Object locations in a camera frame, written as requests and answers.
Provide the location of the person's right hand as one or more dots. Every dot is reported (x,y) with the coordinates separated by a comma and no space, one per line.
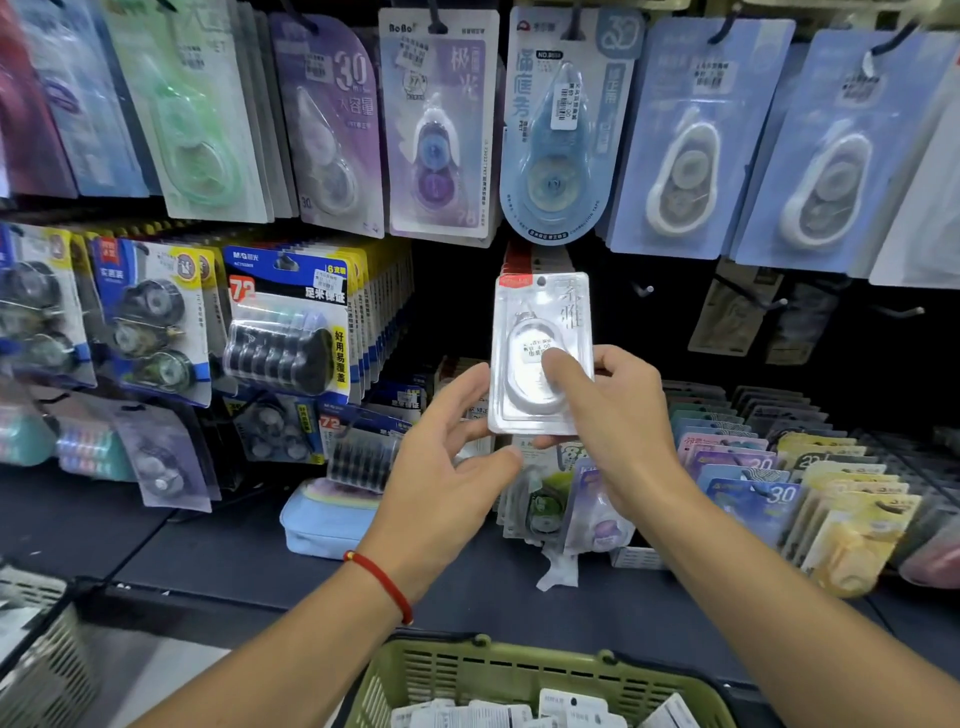
(630,427)

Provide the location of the person's left hand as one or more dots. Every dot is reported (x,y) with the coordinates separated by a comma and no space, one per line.
(424,495)

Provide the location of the person's right thumb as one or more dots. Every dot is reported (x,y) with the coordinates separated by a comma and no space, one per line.
(564,377)

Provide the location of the person's left thumb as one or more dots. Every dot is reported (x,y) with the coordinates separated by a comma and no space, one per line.
(491,463)

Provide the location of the clear white correction tape packet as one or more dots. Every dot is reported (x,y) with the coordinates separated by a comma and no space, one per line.
(525,315)

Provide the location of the person's right forearm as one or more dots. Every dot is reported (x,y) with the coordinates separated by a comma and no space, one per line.
(780,622)

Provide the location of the person's left forearm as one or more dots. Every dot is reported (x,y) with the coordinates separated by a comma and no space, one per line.
(300,660)

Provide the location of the green tape clear packet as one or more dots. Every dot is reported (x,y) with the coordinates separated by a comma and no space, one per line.
(544,502)

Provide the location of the lilac tape clear packet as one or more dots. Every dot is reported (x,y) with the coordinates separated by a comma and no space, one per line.
(596,517)

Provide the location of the black empty display hook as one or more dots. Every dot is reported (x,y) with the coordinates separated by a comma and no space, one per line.
(642,288)
(896,309)

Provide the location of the row of red-topped clear packets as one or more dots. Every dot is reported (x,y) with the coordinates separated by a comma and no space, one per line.
(536,259)

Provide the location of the white paper scrap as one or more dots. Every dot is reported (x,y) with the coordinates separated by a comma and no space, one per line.
(559,570)

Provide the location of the small blue black-refill packet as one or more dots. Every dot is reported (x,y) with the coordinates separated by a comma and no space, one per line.
(360,454)

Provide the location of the row of pastel tape packets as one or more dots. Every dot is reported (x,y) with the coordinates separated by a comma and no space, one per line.
(720,431)

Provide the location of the light blue pencil case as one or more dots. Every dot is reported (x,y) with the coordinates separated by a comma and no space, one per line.
(326,521)

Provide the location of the dark hanging tape packet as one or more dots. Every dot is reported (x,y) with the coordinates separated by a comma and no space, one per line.
(731,311)
(802,326)

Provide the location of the row of yellow-edged refill packets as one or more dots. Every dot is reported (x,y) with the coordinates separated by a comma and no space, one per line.
(379,307)

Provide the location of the green plastic shopping basket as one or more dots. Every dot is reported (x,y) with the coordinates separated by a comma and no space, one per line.
(465,675)

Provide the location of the blue card tape roll packet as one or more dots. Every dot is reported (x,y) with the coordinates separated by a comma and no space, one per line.
(274,431)

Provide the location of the light blue teardrop tape packet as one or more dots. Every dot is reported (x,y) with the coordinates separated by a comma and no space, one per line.
(559,150)

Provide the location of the blue cloud print tape packet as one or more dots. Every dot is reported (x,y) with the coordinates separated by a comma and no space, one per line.
(757,506)

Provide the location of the blue six-roll refill packet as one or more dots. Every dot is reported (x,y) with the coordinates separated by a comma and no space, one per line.
(289,330)

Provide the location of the periwinkle packet with white tape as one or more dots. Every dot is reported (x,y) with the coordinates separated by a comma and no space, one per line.
(825,180)
(690,165)

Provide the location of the pile of white card packets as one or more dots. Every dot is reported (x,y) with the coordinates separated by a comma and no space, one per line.
(570,711)

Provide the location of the lilac packet with blue tape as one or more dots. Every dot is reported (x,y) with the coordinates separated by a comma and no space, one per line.
(439,142)

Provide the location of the dark display shelf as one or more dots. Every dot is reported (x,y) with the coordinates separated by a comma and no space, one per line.
(225,555)

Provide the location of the row of yellow tape packets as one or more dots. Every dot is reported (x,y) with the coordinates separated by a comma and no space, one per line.
(855,517)

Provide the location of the clear purple tape packet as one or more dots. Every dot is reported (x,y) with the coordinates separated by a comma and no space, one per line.
(165,461)

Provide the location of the purple correction tape packet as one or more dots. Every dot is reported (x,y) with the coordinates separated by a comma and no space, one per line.
(330,135)

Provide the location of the yellow-edged black tape packet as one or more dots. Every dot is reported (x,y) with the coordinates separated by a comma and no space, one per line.
(154,322)
(34,307)

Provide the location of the white hanging card packet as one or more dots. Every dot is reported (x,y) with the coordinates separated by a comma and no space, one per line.
(926,217)

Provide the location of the pastel multicolour tape pack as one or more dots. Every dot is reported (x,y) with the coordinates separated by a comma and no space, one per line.
(94,446)

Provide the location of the pink tape packet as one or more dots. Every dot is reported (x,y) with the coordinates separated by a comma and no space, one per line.
(934,559)

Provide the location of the green correction tape packet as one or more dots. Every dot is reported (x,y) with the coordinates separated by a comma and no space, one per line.
(187,127)

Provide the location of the pastel green tape pack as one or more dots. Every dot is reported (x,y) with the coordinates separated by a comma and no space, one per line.
(22,439)

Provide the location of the grey plastic basket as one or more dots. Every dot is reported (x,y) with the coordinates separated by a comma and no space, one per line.
(37,660)

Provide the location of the pale blue clear hanging packet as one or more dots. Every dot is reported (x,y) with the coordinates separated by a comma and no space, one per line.
(82,105)

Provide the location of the dark red hanging packet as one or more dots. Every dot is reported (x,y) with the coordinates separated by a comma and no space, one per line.
(22,112)

